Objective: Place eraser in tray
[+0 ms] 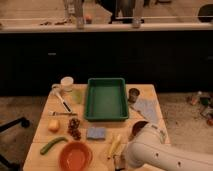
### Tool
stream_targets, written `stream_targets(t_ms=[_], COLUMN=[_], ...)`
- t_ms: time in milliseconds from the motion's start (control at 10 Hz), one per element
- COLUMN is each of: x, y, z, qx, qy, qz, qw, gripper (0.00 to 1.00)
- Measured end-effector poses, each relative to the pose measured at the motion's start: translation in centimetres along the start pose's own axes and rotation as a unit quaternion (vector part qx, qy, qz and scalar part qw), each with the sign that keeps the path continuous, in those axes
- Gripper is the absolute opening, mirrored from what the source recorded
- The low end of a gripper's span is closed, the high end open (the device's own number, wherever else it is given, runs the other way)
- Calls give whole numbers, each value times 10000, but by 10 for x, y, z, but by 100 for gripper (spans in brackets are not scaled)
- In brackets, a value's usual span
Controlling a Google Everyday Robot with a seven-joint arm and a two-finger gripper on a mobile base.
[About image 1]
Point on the blue sponge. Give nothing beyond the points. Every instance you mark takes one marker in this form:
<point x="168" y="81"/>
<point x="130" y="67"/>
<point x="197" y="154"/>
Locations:
<point x="96" y="133"/>

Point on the bunch of dark grapes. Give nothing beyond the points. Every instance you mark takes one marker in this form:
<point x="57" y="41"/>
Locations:
<point x="73" y="128"/>

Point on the green plastic tray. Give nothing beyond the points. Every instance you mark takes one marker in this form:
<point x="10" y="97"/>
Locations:
<point x="106" y="100"/>

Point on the dark purple bowl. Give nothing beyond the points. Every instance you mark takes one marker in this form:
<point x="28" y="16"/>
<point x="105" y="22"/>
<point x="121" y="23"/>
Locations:
<point x="137" y="127"/>

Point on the small metal cup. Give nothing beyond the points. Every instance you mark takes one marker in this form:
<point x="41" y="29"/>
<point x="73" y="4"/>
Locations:
<point x="133" y="95"/>

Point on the blue grey cloth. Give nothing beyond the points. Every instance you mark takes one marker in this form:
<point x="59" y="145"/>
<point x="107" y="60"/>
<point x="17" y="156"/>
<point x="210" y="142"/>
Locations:
<point x="147" y="108"/>

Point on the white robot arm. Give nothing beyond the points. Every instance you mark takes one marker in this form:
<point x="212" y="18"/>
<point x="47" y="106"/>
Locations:
<point x="148" y="147"/>

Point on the white mug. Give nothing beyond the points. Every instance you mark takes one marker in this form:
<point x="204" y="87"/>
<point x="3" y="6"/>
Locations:
<point x="65" y="85"/>

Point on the orange ball on counter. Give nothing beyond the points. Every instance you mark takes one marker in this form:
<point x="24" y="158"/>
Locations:
<point x="88" y="19"/>

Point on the green cucumber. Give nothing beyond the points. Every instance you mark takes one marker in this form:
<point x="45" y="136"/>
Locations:
<point x="51" y="143"/>

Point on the orange bowl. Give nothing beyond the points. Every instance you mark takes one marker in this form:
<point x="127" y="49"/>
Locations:
<point x="75" y="156"/>

